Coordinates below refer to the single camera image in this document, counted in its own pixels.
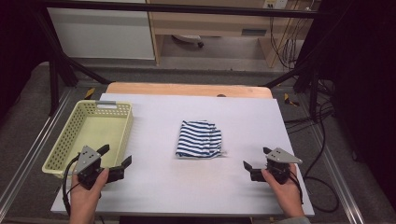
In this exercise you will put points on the black horizontal frame bar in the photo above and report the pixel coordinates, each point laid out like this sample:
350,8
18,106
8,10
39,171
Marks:
186,8

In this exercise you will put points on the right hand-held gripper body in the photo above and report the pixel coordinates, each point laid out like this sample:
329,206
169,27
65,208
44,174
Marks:
281,157

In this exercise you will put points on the black metal stand legs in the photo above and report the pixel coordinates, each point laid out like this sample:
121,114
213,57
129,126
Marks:
313,77
59,71

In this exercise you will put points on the office chair base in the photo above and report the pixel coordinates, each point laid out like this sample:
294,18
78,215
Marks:
190,39

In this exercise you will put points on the person's right hand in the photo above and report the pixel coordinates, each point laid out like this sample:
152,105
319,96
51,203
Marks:
288,193

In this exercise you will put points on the black curtain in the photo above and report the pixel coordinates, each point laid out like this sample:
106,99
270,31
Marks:
17,46
364,77

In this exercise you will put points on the pale yellow plastic basket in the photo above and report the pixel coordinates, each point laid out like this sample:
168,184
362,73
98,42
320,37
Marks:
93,127

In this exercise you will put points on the wooden table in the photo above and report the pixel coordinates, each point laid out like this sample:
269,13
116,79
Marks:
186,89

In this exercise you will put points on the light wooden desk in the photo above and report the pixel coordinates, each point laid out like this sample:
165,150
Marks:
211,21

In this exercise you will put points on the white cabinet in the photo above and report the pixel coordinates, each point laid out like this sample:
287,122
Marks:
102,34

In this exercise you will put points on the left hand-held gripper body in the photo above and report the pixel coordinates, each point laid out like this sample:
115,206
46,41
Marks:
87,161

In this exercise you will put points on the yellow black tape marker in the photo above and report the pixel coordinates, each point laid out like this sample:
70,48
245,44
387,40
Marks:
90,93
290,100

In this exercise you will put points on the aluminium floor rail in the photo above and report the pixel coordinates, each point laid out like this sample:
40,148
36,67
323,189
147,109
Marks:
34,149
337,174

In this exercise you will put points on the blue white striped cloth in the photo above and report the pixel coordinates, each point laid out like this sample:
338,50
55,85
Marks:
199,139

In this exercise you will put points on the person's left hand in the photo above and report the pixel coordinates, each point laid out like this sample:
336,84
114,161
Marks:
82,196

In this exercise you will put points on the white power socket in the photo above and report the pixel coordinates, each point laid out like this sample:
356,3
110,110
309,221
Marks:
275,3

